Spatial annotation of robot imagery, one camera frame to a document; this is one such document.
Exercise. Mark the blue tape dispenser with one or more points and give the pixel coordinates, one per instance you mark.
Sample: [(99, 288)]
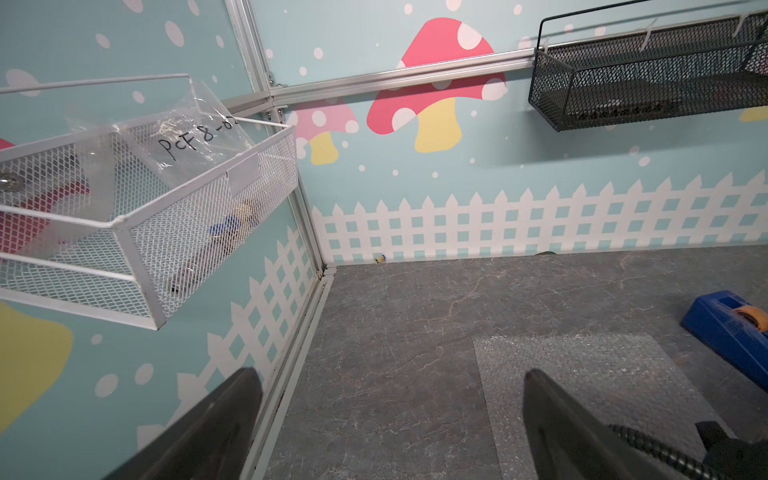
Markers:
[(732, 328)]

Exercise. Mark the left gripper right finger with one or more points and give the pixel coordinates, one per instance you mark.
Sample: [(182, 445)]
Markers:
[(567, 442)]

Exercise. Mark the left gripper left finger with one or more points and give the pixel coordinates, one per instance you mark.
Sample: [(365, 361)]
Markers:
[(211, 441)]

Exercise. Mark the black wire mesh basket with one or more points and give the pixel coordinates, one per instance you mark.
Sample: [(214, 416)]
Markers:
[(715, 64)]

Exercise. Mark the clear bubble wrap sheet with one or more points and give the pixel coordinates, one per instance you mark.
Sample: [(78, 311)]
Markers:
[(619, 378)]

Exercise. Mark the black box in basket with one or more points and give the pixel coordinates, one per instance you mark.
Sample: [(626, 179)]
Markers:
[(620, 100)]

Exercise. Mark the white wire mesh basket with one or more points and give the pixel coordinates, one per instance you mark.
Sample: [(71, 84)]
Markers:
[(168, 247)]

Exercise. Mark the clear plastic bag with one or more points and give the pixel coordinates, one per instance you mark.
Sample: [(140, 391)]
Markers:
[(63, 187)]

